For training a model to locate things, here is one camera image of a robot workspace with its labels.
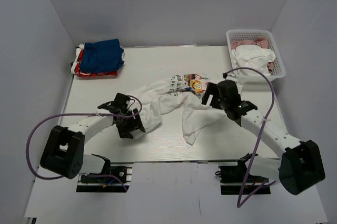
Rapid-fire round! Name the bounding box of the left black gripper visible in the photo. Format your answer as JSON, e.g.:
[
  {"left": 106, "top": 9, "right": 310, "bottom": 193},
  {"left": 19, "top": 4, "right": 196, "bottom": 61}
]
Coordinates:
[{"left": 116, "top": 108, "right": 145, "bottom": 138}]

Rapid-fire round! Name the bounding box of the white printed t-shirt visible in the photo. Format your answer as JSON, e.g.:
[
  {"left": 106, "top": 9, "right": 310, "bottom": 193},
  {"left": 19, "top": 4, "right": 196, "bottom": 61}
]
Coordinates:
[{"left": 131, "top": 75, "right": 225, "bottom": 146}]

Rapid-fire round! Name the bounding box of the blue t-shirt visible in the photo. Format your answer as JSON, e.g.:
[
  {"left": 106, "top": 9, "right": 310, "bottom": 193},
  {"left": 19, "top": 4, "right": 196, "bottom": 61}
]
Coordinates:
[{"left": 80, "top": 38, "right": 124, "bottom": 74}]

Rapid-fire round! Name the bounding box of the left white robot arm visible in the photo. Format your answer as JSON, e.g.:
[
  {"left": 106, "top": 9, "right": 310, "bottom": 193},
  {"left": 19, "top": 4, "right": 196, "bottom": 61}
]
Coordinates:
[{"left": 40, "top": 93, "right": 146, "bottom": 181}]

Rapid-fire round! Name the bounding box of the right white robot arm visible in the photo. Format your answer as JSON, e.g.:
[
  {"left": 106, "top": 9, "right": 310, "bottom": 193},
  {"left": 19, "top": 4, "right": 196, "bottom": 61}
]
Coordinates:
[{"left": 202, "top": 80, "right": 326, "bottom": 195}]

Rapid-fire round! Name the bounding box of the white crumpled shirt in basket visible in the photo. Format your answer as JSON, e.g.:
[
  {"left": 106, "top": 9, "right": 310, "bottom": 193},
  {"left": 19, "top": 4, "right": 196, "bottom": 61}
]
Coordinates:
[{"left": 232, "top": 45, "right": 276, "bottom": 76}]

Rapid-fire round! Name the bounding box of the white plastic basket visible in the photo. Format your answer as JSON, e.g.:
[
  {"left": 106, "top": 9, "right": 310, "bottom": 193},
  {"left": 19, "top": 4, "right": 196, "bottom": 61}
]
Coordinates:
[{"left": 226, "top": 29, "right": 285, "bottom": 81}]

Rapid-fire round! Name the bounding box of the pink garment in basket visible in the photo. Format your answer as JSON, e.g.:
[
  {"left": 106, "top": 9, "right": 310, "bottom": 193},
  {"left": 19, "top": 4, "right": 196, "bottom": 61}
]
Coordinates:
[{"left": 231, "top": 36, "right": 274, "bottom": 73}]

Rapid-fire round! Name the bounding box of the red and white folded shirt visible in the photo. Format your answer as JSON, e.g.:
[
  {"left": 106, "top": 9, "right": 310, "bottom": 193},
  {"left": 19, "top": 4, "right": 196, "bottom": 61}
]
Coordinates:
[{"left": 70, "top": 45, "right": 119, "bottom": 77}]

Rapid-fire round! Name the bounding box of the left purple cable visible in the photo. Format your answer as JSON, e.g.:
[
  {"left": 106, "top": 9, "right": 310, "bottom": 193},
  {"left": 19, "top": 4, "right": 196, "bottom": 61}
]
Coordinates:
[{"left": 25, "top": 97, "right": 143, "bottom": 193}]

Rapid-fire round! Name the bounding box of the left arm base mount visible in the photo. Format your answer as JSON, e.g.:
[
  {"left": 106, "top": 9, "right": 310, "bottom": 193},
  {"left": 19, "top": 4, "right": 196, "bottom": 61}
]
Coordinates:
[{"left": 76, "top": 164, "right": 133, "bottom": 193}]

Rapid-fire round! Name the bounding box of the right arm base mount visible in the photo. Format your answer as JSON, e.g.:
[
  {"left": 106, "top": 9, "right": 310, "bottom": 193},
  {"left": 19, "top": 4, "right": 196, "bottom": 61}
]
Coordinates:
[{"left": 215, "top": 165, "right": 266, "bottom": 196}]

